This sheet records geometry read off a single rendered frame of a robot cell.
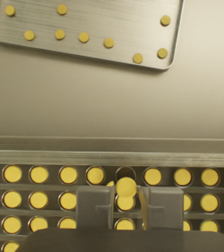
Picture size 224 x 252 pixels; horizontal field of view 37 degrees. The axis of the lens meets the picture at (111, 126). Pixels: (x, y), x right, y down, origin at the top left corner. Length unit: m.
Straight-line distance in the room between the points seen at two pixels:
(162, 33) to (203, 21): 0.05
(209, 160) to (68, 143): 0.09
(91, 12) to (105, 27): 0.02
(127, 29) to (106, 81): 0.06
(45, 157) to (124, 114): 0.17
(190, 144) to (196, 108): 0.16
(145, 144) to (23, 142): 0.08
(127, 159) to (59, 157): 0.04
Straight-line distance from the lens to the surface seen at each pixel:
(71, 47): 0.38
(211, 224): 0.24
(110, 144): 0.22
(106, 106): 0.37
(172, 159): 0.22
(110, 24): 0.39
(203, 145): 0.23
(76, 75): 0.38
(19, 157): 0.23
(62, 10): 0.39
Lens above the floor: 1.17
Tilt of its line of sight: 89 degrees down
